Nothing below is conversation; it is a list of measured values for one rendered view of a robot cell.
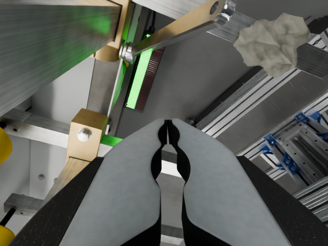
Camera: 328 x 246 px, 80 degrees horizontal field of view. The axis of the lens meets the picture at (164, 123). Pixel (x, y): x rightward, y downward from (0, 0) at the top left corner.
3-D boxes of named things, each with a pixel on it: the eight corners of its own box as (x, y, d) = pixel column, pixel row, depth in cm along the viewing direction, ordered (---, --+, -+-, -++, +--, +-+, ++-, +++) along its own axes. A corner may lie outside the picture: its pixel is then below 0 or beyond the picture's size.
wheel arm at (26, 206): (182, 224, 55) (184, 240, 51) (177, 231, 57) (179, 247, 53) (14, 189, 47) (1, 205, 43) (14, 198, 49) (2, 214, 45)
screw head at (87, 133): (92, 130, 31) (90, 134, 30) (91, 140, 32) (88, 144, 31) (79, 126, 31) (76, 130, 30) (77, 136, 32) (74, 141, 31)
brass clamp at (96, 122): (112, 116, 36) (106, 131, 31) (99, 168, 42) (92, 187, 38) (78, 106, 35) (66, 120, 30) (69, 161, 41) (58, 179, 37)
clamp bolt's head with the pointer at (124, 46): (137, 62, 38) (139, 42, 24) (133, 74, 39) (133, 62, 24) (128, 58, 38) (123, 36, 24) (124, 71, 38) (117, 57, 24)
